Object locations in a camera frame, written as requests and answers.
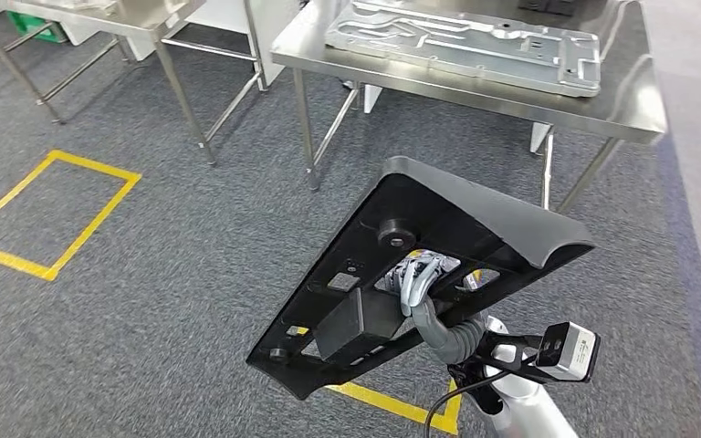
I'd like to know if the green plastic crate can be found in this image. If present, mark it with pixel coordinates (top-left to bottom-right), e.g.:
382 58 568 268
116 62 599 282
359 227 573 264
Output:
5 10 68 45

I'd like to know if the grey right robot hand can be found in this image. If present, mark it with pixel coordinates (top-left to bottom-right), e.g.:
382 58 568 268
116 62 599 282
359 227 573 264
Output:
386 250 462 352

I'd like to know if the black plastic plate part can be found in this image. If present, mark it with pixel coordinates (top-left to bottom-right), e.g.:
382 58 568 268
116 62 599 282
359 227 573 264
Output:
246 155 597 402

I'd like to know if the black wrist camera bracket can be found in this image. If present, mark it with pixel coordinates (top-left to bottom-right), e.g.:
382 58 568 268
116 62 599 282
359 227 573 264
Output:
446 328 560 388

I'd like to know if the grey metal fixture plate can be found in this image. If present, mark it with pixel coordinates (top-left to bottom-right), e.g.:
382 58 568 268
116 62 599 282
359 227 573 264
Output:
325 0 602 98

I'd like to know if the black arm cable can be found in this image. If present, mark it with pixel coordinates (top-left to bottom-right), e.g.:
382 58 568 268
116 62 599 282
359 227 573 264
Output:
424 369 512 438

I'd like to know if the stainless steel side table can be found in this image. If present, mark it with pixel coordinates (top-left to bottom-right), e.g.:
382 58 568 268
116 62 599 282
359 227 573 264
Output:
0 0 269 167

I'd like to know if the stainless steel workbench table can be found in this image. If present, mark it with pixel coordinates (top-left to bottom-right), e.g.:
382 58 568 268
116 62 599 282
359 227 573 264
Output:
270 0 669 214

